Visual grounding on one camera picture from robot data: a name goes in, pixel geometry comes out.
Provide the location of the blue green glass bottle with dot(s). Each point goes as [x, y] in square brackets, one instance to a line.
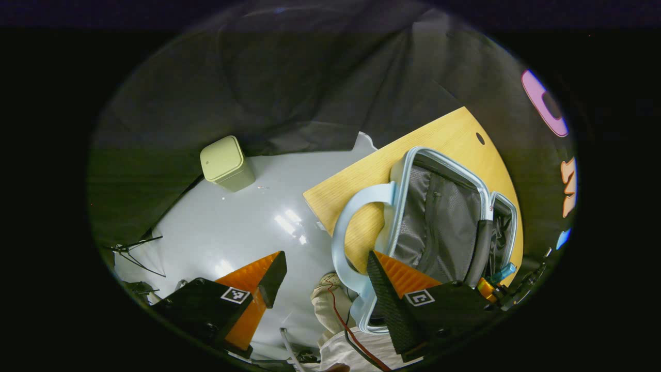
[505, 271]

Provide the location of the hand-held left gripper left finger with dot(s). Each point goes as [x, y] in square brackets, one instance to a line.
[272, 281]

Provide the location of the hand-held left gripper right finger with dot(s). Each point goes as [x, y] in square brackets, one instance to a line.
[390, 305]

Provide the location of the light blue suitcase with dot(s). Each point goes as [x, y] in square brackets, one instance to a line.
[439, 222]

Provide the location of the pale green trash bin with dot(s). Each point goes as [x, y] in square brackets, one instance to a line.
[227, 163]

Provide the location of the person's beige trousers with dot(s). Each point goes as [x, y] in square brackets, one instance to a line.
[325, 315]

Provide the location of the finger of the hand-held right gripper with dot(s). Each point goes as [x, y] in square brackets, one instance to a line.
[488, 289]

